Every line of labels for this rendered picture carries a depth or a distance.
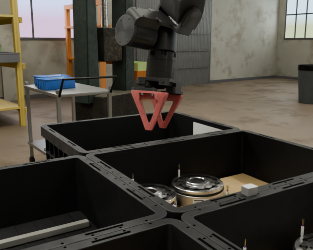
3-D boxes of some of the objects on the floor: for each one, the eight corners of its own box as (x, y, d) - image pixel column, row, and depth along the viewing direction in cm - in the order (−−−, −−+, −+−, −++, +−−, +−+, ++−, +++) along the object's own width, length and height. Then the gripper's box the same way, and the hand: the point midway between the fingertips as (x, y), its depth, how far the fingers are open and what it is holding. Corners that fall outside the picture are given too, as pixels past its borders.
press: (152, 130, 505) (151, -109, 445) (90, 141, 451) (79, -130, 391) (121, 121, 562) (117, -92, 502) (63, 130, 508) (50, -108, 448)
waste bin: (309, 105, 706) (312, 66, 691) (288, 100, 758) (291, 64, 743) (333, 103, 724) (337, 65, 709) (312, 99, 776) (315, 64, 761)
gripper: (169, 46, 69) (162, 132, 70) (186, 57, 83) (180, 129, 83) (133, 45, 71) (127, 129, 72) (155, 55, 85) (150, 126, 85)
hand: (156, 125), depth 78 cm, fingers open, 9 cm apart
